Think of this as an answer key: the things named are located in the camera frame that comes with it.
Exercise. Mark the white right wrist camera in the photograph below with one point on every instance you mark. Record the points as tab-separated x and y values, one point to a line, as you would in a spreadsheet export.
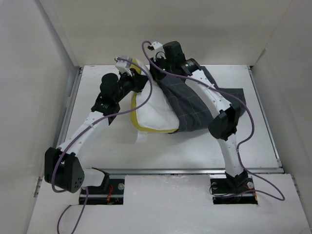
157	47

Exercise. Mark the aluminium left side rail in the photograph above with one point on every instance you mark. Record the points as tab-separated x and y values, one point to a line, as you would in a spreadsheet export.
70	87

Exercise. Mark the dark grey checked pillowcase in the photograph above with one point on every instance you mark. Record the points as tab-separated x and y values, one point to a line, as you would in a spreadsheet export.
190	110

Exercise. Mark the aluminium front rail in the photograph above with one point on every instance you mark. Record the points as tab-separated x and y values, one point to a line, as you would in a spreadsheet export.
186	171

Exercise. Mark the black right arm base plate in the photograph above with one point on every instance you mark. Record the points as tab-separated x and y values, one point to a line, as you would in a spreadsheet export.
226	193

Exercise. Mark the white front cover board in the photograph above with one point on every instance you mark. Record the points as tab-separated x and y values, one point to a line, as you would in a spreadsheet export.
156	204

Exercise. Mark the white pillow with yellow edge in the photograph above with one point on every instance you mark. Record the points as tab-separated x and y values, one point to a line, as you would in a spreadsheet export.
156	116

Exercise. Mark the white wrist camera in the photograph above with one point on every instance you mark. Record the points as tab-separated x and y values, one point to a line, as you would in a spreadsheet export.
123	65
157	47

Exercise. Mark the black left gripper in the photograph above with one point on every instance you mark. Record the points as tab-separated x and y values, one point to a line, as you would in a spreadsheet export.
139	81

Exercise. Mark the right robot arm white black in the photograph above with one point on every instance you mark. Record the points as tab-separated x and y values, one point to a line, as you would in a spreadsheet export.
225	106

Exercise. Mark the aluminium rail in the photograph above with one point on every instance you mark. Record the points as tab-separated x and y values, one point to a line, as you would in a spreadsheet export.
70	87
279	163
186	171

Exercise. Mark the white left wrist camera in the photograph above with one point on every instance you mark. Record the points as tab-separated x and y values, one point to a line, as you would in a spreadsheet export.
123	65

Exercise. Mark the aluminium right side rail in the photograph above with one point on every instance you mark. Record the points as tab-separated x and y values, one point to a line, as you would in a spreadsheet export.
279	163

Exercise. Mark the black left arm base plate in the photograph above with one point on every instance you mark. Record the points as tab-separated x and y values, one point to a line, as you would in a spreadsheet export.
111	194

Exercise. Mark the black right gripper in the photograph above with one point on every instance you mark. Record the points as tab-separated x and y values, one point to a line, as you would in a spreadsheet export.
156	75

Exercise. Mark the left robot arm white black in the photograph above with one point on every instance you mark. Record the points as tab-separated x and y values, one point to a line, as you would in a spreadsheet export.
62	165

